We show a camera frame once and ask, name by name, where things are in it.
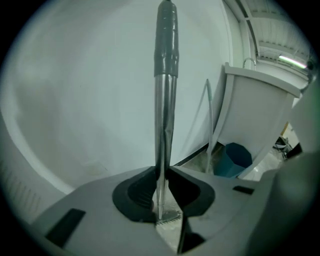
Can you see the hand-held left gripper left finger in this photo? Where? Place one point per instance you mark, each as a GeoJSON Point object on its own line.
{"type": "Point", "coordinates": [95, 210]}

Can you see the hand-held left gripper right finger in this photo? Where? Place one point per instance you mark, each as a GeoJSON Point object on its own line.
{"type": "Point", "coordinates": [220, 200]}

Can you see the small blue bin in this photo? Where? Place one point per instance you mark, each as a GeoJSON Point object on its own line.
{"type": "Point", "coordinates": [233, 160]}

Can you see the white sink cabinet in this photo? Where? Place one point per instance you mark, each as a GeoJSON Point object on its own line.
{"type": "Point", "coordinates": [255, 112]}

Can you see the person's white shirt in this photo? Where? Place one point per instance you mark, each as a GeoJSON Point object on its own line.
{"type": "Point", "coordinates": [307, 120]}

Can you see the chrome faucet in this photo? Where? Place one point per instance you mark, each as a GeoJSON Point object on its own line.
{"type": "Point", "coordinates": [250, 60]}

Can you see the long ceiling light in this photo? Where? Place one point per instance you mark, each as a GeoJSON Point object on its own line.
{"type": "Point", "coordinates": [292, 61]}

